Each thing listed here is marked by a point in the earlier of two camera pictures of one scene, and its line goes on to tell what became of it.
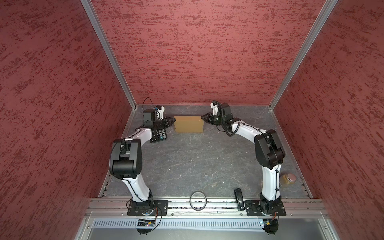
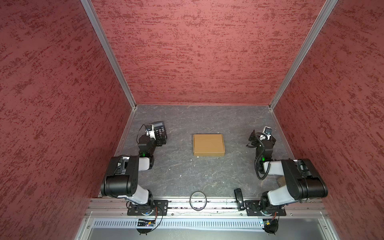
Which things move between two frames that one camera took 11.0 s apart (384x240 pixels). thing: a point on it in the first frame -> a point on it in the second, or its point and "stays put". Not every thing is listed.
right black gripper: x=209 y=118 -> x=254 y=137
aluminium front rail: x=111 y=208 stays put
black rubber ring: x=206 y=201 stays put
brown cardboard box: x=188 y=124 -> x=208 y=145
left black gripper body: x=160 y=124 -> x=153 y=143
